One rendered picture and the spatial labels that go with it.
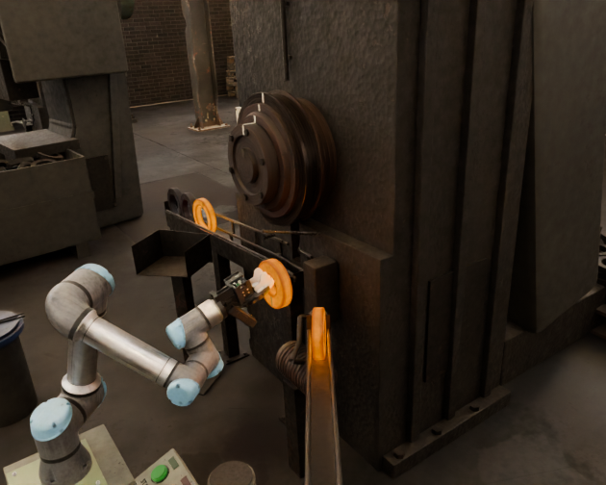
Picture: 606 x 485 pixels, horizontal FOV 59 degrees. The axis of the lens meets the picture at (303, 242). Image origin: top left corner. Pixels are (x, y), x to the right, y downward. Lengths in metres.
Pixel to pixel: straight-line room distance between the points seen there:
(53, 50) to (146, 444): 2.82
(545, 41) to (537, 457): 1.50
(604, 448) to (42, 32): 3.96
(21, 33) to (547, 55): 3.26
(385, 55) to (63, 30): 3.03
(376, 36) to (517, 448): 1.61
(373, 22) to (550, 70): 0.73
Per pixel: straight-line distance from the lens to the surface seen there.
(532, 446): 2.40
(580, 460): 2.40
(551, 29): 2.08
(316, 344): 1.55
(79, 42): 4.32
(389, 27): 1.58
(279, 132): 1.77
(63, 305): 1.53
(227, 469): 1.50
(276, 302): 1.65
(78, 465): 1.88
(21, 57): 4.20
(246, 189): 1.93
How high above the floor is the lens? 1.57
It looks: 23 degrees down
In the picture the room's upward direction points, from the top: 3 degrees counter-clockwise
